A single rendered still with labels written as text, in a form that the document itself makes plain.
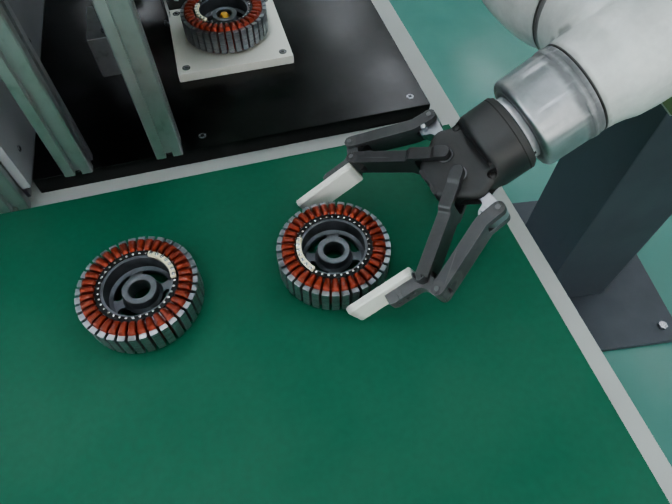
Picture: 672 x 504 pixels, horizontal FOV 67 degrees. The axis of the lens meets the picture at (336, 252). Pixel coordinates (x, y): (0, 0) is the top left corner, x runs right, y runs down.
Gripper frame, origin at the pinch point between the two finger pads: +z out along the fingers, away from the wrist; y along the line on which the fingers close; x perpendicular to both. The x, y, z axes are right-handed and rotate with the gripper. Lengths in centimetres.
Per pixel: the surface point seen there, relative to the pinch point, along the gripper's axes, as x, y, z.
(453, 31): -118, 128, -50
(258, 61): 0.3, 30.5, -2.0
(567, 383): -8.8, -19.6, -11.4
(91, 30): 13.2, 38.3, 11.9
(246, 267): 2.7, 2.9, 8.5
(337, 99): -4.4, 21.1, -7.6
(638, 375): -104, -13, -25
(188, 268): 8.5, 2.4, 11.2
